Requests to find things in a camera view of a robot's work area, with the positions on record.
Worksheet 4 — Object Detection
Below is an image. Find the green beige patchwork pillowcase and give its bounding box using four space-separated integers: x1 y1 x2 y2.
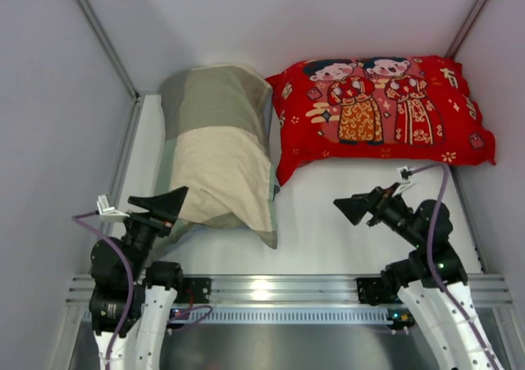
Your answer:
148 64 278 262

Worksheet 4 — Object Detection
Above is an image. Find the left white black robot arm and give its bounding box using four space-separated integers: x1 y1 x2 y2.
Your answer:
89 186 188 369

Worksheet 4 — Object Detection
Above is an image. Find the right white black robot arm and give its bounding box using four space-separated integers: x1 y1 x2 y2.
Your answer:
333 184 503 369

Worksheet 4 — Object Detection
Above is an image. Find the red cartoon couple pillow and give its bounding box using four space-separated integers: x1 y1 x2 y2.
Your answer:
268 56 496 183

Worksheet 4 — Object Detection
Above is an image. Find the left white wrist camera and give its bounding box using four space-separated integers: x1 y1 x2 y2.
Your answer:
96 194 130 223

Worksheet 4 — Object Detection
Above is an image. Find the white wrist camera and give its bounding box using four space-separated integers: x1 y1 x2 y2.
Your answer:
96 194 130 223
394 166 414 196

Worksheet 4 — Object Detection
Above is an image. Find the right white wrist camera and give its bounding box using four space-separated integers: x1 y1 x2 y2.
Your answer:
394 166 414 196

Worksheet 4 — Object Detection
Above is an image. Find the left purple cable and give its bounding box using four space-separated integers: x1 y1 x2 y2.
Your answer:
71 212 213 340

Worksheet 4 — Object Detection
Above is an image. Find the left black base bracket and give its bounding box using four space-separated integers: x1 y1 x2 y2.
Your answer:
176 277 212 304

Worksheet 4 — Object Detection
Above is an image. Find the black base bracket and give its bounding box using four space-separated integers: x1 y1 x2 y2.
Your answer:
176 277 212 304
356 277 401 306

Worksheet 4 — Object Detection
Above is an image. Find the right black base bracket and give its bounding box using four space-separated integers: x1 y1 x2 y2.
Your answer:
356 277 401 306

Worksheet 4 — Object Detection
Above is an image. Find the aluminium mounting rail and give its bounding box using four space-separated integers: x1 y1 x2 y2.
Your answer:
66 274 513 308

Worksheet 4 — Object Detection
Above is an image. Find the slotted grey cable duct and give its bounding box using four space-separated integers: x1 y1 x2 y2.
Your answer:
168 307 393 326

